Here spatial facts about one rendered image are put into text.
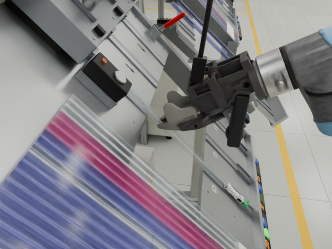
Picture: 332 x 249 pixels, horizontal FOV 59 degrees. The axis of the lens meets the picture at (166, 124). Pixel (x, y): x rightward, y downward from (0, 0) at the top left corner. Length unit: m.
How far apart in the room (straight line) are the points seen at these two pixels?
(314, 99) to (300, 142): 1.71
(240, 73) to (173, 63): 0.38
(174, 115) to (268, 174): 1.43
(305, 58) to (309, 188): 1.49
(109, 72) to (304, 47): 0.30
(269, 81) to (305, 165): 1.61
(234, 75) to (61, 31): 0.28
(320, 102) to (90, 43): 0.38
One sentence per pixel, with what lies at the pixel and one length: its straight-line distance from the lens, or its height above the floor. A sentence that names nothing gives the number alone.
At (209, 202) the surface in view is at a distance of 0.62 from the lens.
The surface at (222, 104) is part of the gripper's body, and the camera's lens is 0.52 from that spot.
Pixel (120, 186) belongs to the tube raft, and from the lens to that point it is 0.43.
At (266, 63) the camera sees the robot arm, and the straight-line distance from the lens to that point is 0.51.
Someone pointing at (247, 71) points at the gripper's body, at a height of 1.11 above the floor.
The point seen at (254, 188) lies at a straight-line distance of 0.82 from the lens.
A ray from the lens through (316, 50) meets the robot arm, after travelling 0.50.
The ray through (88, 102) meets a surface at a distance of 0.49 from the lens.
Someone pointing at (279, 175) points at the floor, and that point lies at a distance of 1.95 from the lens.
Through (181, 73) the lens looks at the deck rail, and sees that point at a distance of 0.87.
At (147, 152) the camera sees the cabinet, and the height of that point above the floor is 0.62.
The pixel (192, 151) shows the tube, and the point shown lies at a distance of 0.63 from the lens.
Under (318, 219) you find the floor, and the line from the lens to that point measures 1.81.
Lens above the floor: 1.33
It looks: 37 degrees down
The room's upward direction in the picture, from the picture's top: straight up
